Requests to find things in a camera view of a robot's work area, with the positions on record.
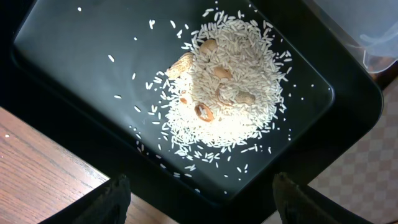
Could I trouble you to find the rice grains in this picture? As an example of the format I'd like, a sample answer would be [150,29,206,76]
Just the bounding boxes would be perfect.
[107,1,315,194]

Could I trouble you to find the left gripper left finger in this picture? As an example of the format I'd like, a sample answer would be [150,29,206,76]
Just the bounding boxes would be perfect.
[39,173,132,224]

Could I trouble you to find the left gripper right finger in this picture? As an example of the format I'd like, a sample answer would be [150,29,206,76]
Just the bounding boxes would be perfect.
[272,172,374,224]

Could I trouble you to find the clear plastic bin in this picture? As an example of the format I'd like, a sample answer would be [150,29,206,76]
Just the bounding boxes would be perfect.
[305,0,397,73]

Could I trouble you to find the black tray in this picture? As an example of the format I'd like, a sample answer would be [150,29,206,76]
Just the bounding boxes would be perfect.
[1,1,383,223]

